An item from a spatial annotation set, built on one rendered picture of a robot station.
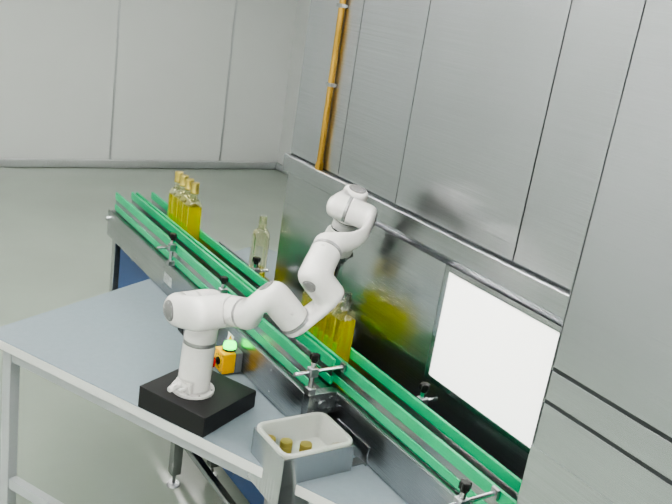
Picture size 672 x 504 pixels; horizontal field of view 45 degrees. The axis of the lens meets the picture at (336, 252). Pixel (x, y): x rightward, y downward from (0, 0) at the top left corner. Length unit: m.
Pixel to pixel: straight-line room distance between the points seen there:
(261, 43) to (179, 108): 1.10
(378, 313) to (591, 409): 1.13
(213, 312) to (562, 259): 0.89
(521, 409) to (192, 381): 0.92
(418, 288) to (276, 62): 6.65
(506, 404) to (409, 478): 0.31
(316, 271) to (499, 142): 0.57
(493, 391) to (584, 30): 0.90
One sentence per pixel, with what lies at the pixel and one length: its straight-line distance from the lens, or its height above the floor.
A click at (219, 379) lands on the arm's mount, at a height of 0.81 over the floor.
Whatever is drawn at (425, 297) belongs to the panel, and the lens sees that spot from 2.28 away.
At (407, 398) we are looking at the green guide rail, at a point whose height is 0.95.
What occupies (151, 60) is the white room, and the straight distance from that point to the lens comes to 8.23.
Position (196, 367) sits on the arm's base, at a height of 0.91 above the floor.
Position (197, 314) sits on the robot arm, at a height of 1.12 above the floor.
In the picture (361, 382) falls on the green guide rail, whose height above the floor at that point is 0.95.
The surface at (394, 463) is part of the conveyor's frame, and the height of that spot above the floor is 0.83.
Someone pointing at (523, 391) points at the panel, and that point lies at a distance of 2.06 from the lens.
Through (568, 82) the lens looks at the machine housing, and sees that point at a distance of 1.96.
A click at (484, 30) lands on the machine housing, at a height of 1.93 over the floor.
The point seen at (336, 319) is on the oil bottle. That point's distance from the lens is 2.39.
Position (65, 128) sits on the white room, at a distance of 8.09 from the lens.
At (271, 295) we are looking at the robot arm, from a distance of 2.04.
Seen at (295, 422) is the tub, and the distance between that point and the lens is 2.30.
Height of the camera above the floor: 1.98
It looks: 18 degrees down
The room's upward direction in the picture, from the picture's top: 9 degrees clockwise
